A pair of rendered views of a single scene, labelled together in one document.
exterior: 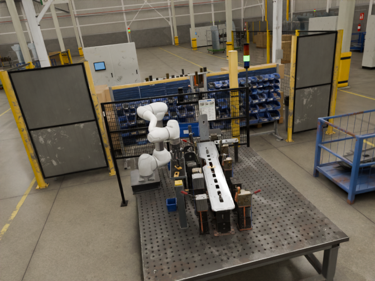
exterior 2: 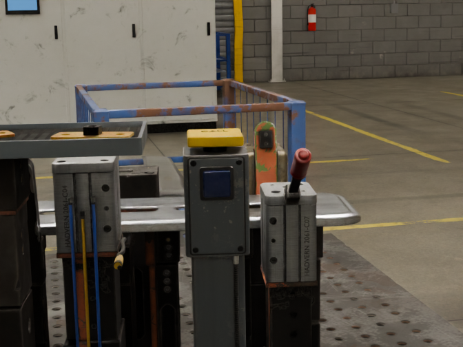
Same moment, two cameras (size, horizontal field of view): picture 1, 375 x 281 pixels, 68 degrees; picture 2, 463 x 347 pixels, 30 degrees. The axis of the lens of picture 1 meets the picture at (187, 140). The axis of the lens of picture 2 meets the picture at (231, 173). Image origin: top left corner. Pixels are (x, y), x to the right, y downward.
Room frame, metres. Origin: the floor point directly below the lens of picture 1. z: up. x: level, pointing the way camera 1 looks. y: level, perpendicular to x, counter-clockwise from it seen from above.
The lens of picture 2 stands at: (2.03, 1.05, 1.29)
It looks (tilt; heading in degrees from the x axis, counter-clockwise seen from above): 11 degrees down; 268
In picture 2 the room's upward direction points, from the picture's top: 1 degrees counter-clockwise
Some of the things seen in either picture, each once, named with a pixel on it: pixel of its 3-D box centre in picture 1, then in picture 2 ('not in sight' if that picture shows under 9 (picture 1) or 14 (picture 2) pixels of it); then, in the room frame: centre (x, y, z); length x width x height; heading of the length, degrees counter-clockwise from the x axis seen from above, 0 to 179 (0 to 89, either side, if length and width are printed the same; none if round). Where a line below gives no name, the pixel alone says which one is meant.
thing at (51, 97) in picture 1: (63, 127); not in sight; (4.41, 2.00, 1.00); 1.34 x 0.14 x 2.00; 100
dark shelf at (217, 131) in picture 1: (187, 135); not in sight; (3.40, 0.00, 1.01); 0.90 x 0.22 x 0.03; 91
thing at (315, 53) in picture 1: (313, 88); not in sight; (5.18, -2.48, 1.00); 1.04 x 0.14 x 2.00; 100
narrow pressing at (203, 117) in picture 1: (203, 127); not in sight; (3.24, -0.22, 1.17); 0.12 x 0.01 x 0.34; 91
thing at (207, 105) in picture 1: (207, 110); not in sight; (3.53, -0.30, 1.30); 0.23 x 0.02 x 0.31; 91
